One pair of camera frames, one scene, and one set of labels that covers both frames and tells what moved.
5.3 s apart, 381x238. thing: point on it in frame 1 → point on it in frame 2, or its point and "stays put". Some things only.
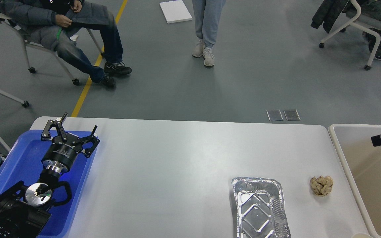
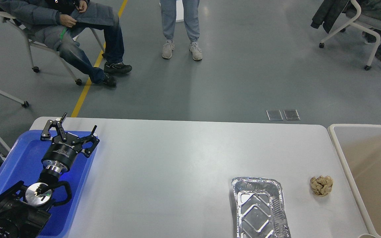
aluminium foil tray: [260, 209] stays put
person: [207, 14] → [190, 10]
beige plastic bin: [375, 174] stays put
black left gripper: [61, 154] stays put
